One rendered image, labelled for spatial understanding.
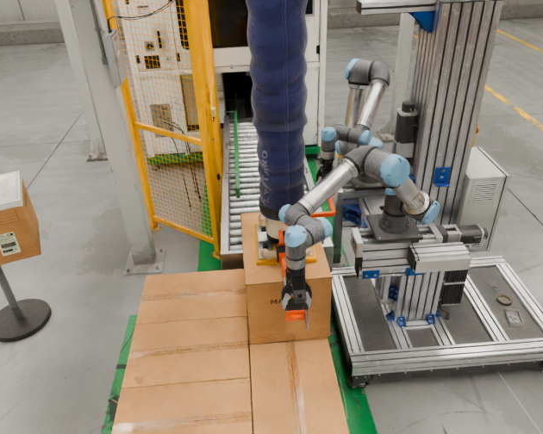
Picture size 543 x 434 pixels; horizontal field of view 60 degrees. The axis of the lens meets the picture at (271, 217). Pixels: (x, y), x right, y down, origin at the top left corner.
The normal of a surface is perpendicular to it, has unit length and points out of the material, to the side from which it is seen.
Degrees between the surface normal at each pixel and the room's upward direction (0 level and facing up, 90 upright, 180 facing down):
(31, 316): 0
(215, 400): 0
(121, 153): 90
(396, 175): 84
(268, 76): 73
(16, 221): 90
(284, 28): 80
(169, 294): 0
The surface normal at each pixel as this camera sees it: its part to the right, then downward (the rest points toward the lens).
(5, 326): -0.04, -0.83
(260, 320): 0.09, 0.54
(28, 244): 0.41, 0.49
